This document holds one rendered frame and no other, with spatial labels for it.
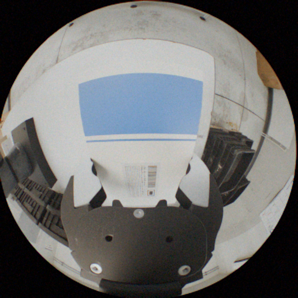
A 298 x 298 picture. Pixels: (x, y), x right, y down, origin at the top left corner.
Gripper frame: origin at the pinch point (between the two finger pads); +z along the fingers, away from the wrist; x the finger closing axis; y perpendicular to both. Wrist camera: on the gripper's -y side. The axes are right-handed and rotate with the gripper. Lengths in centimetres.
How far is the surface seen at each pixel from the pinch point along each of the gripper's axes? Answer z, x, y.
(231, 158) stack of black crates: 19, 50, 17
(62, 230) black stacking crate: -11.2, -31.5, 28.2
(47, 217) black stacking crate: -10, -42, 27
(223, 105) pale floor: 76, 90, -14
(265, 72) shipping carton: 58, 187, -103
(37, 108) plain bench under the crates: 6.2, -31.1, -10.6
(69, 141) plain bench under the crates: 6.2, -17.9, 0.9
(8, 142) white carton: 4, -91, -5
